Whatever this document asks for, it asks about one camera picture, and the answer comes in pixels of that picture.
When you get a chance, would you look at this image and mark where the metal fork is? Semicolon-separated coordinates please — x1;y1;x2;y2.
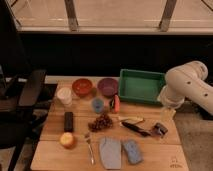
84;133;95;165

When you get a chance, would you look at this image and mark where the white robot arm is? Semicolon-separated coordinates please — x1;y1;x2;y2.
158;61;213;116

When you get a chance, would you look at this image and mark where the purple bowl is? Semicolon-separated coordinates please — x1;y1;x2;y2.
97;78;118;97

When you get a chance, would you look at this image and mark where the red bowl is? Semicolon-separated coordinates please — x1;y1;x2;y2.
72;78;93;97

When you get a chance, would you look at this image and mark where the blue cup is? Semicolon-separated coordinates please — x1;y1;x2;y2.
92;98;104;113

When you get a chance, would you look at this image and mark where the green plastic tray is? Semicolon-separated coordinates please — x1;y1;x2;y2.
118;69;165;105

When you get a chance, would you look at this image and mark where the bunch of purple grapes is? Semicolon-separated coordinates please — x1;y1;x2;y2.
88;114;113;132

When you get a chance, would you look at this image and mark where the yellow banana toy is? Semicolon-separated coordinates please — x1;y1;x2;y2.
118;116;144;124

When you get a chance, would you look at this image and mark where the white cup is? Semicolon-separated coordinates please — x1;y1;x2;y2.
56;87;72;105

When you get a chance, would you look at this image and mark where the black rectangular block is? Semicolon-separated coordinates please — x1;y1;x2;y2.
64;112;74;132

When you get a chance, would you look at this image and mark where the grey-blue cloth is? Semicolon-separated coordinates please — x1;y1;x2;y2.
99;137;121;170

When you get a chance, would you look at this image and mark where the blue sponge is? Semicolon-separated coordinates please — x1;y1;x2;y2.
122;139;143;165

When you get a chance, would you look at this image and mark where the small metal clip tool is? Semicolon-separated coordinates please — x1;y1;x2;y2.
152;122;168;138

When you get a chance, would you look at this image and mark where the yellow apple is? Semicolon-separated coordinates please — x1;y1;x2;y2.
60;132;75;148

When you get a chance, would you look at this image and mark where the black office chair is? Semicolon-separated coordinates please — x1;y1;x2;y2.
0;70;46;171

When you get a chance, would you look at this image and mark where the black handled knife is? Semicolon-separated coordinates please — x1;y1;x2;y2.
121;122;151;137

